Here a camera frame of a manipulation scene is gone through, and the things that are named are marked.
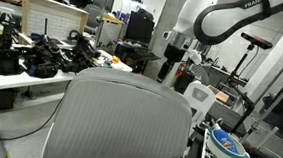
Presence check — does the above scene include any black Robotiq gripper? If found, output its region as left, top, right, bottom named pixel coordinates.
left=155, top=42, right=187, bottom=85

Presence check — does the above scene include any grey office chair fabric back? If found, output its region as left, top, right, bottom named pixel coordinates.
left=180, top=79, right=219, bottom=139

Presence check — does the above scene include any grey office chair slatted back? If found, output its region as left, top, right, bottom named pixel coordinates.
left=40, top=63, right=197, bottom=158

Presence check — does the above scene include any red fire extinguisher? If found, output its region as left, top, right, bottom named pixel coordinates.
left=176, top=61, right=186, bottom=79

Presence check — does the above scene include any small orange object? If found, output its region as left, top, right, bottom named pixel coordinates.
left=111, top=55, right=122, bottom=65

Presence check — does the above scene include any black computer monitor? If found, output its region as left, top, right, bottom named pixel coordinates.
left=123, top=10, right=156, bottom=46

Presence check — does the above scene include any small cardboard box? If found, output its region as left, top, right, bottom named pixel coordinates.
left=214, top=88, right=233, bottom=104

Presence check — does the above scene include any blue bottle white cap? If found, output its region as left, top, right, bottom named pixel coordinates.
left=210, top=122, right=243, bottom=155

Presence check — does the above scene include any white teal-rimmed bowl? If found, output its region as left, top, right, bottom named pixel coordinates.
left=205, top=127, right=254, bottom=158

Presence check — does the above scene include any black robot gripper device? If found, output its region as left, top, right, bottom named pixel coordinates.
left=20, top=35, right=65, bottom=80

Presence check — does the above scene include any black mechanical device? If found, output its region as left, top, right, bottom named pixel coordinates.
left=0, top=12, right=26, bottom=78

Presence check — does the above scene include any long white work table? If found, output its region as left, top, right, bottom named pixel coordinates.
left=0, top=37, right=135, bottom=147

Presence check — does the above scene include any black camera rig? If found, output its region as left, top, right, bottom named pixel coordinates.
left=61, top=31, right=102, bottom=75

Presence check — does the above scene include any black camera on stand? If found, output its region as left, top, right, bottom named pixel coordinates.
left=222, top=30, right=275, bottom=136

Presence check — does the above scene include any white brick wall panel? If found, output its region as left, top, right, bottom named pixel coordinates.
left=18, top=0, right=91, bottom=43

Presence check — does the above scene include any black floor cable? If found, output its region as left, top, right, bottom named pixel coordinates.
left=0, top=74, right=72, bottom=147

